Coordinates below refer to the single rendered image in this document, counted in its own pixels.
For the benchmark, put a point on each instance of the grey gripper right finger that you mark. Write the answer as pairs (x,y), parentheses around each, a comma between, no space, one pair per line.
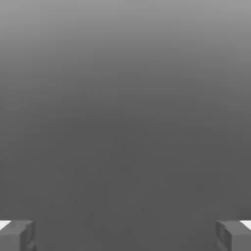
(235,237)

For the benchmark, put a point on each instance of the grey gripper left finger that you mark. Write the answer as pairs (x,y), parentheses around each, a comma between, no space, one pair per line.
(17,236)

